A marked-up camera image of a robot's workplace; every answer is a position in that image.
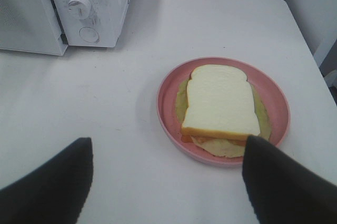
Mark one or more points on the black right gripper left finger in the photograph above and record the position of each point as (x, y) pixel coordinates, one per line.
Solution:
(55, 192)

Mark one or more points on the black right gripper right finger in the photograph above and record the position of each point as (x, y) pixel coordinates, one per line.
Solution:
(283, 191)

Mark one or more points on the toy sandwich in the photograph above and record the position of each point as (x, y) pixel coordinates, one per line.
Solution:
(220, 98)

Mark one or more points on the pink plate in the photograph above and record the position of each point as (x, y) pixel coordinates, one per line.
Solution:
(273, 98)

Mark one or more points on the round white door button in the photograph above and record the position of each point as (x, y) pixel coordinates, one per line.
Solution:
(89, 34)

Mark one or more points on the white microwave door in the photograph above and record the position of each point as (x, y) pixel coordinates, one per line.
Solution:
(31, 26)

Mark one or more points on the white timer knob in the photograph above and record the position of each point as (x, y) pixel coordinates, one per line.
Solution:
(79, 9)

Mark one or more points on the white microwave oven body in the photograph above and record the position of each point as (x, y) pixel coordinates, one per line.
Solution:
(105, 10)

